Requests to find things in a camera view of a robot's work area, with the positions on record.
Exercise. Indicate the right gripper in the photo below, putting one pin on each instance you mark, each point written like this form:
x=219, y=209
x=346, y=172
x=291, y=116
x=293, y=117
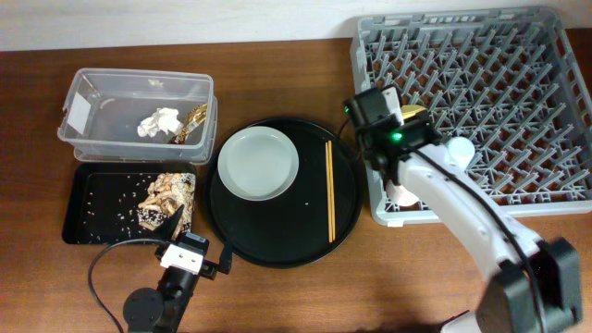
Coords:
x=401, y=122

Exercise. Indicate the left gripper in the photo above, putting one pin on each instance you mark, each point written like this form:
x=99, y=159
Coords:
x=208, y=269

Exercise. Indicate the yellow bowl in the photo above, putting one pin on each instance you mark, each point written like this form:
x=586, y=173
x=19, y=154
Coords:
x=408, y=111

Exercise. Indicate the food scraps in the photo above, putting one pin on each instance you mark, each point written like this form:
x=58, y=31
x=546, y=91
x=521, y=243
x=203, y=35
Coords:
x=164, y=196

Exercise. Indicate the pink cup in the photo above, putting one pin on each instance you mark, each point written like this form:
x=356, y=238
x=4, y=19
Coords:
x=399, y=195

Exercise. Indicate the blue cup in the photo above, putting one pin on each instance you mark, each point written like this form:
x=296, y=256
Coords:
x=461, y=150

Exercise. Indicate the grey plate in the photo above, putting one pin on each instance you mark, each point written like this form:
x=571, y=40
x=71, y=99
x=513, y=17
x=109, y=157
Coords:
x=258, y=163

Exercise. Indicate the gold snack wrapper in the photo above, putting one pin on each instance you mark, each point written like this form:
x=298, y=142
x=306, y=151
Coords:
x=194, y=119

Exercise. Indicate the white tissue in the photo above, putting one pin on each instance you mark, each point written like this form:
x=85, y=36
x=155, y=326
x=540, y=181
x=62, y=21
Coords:
x=162, y=120

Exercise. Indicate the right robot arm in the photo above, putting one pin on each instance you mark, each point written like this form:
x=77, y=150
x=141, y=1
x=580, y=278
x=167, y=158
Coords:
x=532, y=285

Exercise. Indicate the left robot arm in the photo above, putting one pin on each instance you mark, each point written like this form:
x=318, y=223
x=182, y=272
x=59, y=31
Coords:
x=161, y=309

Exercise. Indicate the grey dishwasher rack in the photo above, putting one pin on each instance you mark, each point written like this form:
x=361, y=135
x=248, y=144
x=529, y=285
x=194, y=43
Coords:
x=507, y=80

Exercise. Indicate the round black tray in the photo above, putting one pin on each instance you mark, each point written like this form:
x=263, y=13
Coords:
x=292, y=229

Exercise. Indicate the black rectangular tray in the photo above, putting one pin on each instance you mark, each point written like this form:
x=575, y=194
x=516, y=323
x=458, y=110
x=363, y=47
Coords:
x=104, y=199

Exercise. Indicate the clear plastic bin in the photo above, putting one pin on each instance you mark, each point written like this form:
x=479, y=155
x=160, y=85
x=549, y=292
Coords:
x=105, y=106

